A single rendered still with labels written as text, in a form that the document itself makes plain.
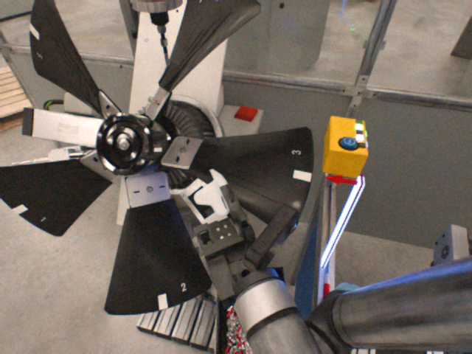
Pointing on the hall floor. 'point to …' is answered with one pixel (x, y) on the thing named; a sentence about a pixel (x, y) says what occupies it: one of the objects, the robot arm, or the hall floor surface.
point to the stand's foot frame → (185, 321)
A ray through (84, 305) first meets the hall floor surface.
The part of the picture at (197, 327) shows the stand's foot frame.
